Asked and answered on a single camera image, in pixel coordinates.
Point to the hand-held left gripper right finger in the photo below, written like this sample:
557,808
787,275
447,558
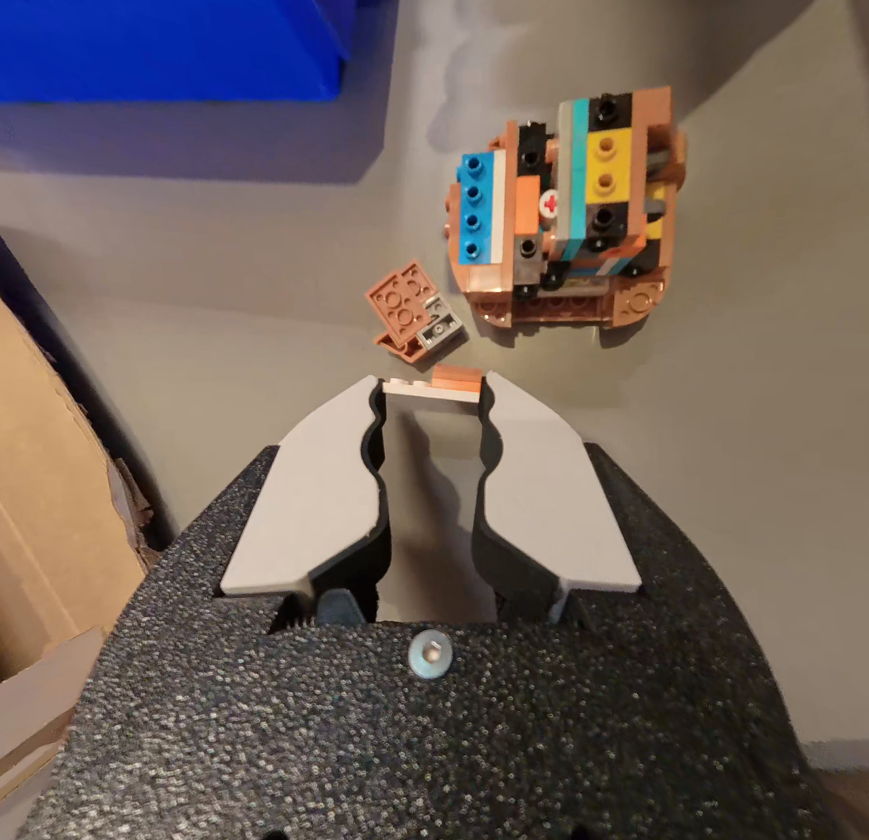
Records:
557,514

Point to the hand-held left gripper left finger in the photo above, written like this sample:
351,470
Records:
306,514

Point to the brown and grey brick assembly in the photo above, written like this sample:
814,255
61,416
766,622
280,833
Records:
408,304

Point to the colourful toy brick model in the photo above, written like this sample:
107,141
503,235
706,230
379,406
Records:
570,216

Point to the blue plastic bin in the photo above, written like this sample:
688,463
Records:
163,33

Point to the printed cardboard box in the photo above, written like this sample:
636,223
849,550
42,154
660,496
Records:
54,542

